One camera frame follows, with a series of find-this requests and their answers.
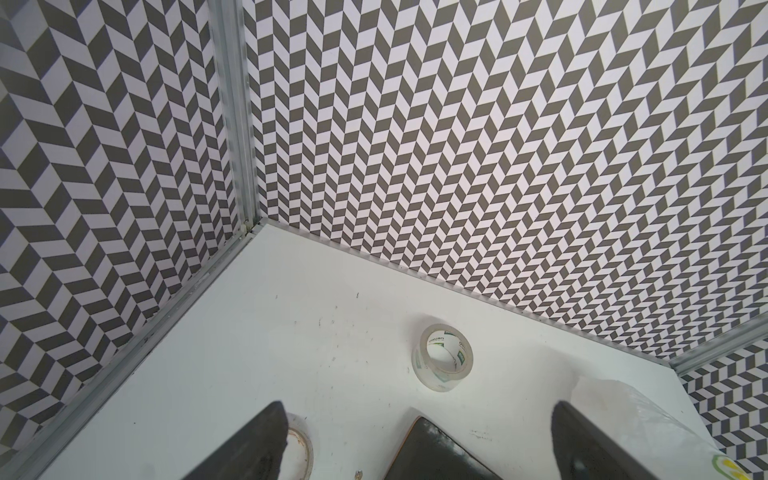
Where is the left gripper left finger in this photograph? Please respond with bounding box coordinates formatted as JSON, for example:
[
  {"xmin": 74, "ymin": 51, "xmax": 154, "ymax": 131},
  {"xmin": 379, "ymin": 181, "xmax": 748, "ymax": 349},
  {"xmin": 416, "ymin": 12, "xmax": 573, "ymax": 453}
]
[{"xmin": 184, "ymin": 401, "xmax": 289, "ymax": 480}]

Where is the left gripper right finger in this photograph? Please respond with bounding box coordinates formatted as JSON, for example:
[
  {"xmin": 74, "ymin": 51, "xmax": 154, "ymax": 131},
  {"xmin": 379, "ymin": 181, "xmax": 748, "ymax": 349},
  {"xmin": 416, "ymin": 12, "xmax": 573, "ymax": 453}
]
[{"xmin": 550, "ymin": 401, "xmax": 657, "ymax": 480}]

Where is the white plastic bag lemon print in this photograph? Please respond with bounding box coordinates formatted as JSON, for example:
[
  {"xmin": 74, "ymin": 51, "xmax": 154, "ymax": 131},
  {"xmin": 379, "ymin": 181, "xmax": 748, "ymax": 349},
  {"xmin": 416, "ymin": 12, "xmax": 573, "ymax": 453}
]
[{"xmin": 570, "ymin": 377, "xmax": 750, "ymax": 479}]

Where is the beige tape roll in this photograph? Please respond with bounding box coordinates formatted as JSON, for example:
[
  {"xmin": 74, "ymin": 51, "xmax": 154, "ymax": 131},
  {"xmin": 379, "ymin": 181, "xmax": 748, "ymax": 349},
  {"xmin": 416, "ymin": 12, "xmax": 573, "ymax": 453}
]
[{"xmin": 278, "ymin": 413, "xmax": 314, "ymax": 480}]

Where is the black square tray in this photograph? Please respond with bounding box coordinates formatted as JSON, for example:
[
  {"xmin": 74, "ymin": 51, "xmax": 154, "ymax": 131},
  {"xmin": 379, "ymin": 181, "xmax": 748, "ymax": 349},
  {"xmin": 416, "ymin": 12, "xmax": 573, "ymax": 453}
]
[{"xmin": 384, "ymin": 417, "xmax": 501, "ymax": 480}]

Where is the clear tape roll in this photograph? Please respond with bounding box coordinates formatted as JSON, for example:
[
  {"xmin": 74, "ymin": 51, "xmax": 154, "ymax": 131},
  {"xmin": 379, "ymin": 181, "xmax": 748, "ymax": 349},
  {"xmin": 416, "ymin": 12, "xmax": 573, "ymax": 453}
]
[{"xmin": 411, "ymin": 324, "xmax": 474, "ymax": 393}]

